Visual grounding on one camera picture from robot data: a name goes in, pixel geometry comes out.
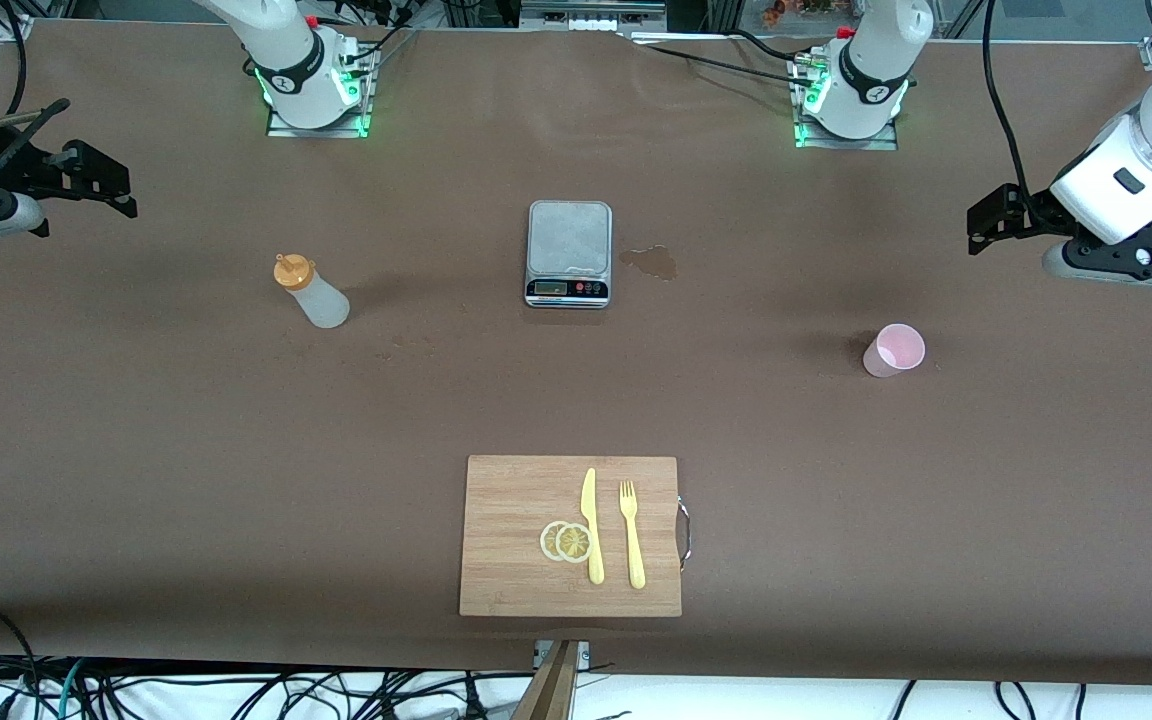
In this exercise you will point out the wooden post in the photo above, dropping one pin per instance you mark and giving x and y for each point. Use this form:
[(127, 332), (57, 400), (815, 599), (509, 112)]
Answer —
[(551, 690)]

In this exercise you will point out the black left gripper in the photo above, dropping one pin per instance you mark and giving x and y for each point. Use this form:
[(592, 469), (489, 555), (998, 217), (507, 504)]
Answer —
[(1034, 212)]

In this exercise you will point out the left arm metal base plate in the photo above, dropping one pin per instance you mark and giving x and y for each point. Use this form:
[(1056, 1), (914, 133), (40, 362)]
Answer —
[(876, 143)]

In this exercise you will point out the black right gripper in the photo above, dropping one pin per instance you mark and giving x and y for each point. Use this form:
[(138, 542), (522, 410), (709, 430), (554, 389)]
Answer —
[(8, 165)]

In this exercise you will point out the translucent orange-capped sauce bottle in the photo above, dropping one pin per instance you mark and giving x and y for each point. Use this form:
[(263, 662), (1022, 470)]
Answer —
[(321, 303)]

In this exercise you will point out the silver digital kitchen scale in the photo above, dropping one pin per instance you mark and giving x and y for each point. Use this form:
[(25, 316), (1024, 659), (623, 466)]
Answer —
[(566, 250)]

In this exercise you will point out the bamboo cutting board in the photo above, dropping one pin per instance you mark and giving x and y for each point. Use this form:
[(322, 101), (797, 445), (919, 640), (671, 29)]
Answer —
[(506, 500)]

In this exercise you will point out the white power strip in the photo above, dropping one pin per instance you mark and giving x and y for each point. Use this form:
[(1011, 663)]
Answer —
[(586, 22)]

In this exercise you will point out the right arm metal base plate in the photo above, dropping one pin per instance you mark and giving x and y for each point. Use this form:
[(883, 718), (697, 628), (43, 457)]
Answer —
[(281, 128)]

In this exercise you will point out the yellow plastic fork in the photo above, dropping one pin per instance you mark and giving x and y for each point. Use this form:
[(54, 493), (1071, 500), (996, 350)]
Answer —
[(636, 560)]

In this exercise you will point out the pink plastic cup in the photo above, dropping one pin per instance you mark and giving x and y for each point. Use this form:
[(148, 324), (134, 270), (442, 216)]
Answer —
[(881, 358)]

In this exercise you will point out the lemon slice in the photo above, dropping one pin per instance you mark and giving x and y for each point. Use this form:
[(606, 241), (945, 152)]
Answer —
[(547, 541), (573, 543)]

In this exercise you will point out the small metal bracket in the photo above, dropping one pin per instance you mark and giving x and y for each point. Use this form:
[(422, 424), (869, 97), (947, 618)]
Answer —
[(541, 655)]

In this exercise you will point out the yellow plastic knife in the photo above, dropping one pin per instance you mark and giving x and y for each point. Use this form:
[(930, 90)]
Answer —
[(588, 500)]

